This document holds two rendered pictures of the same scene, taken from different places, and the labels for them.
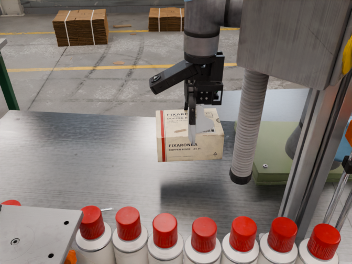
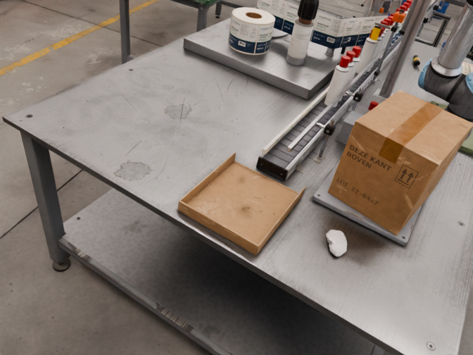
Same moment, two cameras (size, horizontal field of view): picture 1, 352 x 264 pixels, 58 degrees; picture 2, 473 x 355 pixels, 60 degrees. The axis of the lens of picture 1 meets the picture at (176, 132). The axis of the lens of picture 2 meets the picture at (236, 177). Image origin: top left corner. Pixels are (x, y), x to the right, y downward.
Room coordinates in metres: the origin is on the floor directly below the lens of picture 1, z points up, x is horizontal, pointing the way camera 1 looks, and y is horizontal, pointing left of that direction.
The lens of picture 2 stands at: (0.42, -2.10, 1.68)
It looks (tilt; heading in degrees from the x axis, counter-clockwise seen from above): 40 degrees down; 109
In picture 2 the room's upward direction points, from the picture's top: 11 degrees clockwise
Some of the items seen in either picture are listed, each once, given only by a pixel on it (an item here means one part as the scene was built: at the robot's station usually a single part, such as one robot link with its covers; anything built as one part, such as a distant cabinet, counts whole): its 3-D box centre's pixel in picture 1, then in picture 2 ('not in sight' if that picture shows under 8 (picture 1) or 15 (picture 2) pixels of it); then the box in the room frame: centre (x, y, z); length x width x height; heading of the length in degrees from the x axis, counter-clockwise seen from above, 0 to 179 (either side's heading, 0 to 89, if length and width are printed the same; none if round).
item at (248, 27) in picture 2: not in sight; (250, 30); (-0.28, -0.30, 0.95); 0.20 x 0.20 x 0.14
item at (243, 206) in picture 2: not in sight; (244, 198); (0.16, -1.25, 0.85); 0.30 x 0.26 x 0.04; 85
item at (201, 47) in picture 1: (200, 42); not in sight; (0.66, -0.05, 1.19); 0.08 x 0.08 x 0.05
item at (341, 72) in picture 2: not in sight; (338, 82); (0.22, -0.58, 0.98); 0.05 x 0.05 x 0.20
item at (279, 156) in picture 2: not in sight; (354, 81); (0.25, -0.26, 0.86); 1.65 x 0.08 x 0.04; 85
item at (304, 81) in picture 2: not in sight; (281, 43); (-0.18, -0.09, 0.86); 0.80 x 0.67 x 0.05; 85
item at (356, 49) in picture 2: not in sight; (349, 71); (0.23, -0.45, 0.98); 0.05 x 0.05 x 0.20
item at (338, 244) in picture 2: not in sight; (336, 241); (0.45, -1.25, 0.85); 0.08 x 0.07 x 0.04; 85
